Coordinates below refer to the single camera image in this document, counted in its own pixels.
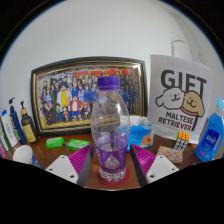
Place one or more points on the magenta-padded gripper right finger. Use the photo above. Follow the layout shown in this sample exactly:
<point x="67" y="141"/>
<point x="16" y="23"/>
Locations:
<point x="143" y="160"/>

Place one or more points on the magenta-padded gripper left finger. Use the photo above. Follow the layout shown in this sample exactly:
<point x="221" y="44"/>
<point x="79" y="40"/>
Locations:
<point x="81" y="160"/>

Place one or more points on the clear purple-capped water bottle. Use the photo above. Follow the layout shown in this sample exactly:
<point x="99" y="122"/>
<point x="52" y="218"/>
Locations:
<point x="110" y="133"/>

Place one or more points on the green wrapped packet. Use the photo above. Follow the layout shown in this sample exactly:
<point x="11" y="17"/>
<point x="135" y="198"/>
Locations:
<point x="78" y="144"/>
<point x="55" y="142"/>

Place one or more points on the blue tissue pack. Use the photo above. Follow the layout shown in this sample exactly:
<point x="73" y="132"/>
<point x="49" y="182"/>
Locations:
<point x="141" y="135"/>

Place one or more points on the flat round red coaster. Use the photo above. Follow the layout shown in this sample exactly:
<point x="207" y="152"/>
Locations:
<point x="125" y="178"/>

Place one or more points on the small floral pouch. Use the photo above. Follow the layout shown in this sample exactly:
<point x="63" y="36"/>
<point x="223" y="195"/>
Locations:
<point x="170" y="154"/>

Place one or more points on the puzzle cube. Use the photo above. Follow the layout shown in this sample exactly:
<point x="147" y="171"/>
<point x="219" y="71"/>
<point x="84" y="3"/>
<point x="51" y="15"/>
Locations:
<point x="182" y="140"/>

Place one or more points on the amber yellow-labelled pump bottle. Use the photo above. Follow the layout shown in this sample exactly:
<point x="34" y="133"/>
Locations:
<point x="29" y="130"/>

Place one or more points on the framed group photo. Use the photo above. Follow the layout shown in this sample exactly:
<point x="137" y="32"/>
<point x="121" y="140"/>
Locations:
<point x="66" y="96"/>

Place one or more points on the blue detergent bottle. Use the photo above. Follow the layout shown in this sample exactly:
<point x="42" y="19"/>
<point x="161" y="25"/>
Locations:
<point x="210" y="136"/>

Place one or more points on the dark blue pump bottle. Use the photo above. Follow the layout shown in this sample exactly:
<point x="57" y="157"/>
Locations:
<point x="17" y="125"/>

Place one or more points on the white paper gift bag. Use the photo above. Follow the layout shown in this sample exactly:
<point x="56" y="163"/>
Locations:
<point x="180" y="96"/>

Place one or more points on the white blue-capped lotion bottle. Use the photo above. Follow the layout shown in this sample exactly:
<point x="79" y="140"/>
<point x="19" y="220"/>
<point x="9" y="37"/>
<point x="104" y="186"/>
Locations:
<point x="9" y="128"/>

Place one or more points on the white blue-green shuttlecock tube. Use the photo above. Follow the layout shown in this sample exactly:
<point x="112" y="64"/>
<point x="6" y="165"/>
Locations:
<point x="3" y="136"/>

